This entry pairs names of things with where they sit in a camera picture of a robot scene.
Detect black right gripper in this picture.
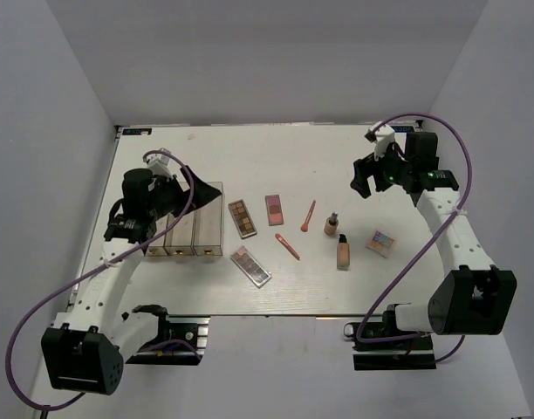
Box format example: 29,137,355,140
350,139,412,199

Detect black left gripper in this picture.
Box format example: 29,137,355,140
147,166,222,220

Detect brown eyeshadow palette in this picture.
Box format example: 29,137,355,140
228,200,257,239

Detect pink blush palette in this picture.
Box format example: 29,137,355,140
265,195,284,226

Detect mauve eyeshadow palette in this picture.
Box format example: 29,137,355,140
229,246,272,288

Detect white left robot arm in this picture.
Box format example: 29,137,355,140
41,168,221,395

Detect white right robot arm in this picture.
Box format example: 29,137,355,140
351,126,517,348

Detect orange makeup brush upper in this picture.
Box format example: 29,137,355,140
300,200,316,232

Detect right clear organizer bin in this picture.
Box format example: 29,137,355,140
192,182,224,257

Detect clear organizer bin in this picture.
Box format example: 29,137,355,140
165,212,195,257
192,182,224,257
145,216,168,258

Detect middle clear organizer bin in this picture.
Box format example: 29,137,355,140
165,212,195,257

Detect small foundation bottle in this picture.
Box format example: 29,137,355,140
324,212,339,237

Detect left clear organizer bin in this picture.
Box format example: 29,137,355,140
145,216,168,258

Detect pastel square eyeshadow palette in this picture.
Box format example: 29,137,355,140
366,230,396,258

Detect tall foundation bottle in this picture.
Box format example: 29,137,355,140
337,234,350,271

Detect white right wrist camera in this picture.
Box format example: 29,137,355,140
365,121,395,161

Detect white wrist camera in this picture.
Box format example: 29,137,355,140
143,148,172,178
365,121,395,161

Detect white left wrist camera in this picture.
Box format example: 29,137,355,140
143,148,172,178

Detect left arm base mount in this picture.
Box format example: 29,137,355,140
127,316,210,366

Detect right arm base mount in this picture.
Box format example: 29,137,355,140
343,322,436,371

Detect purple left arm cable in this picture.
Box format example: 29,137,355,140
4,150,203,411

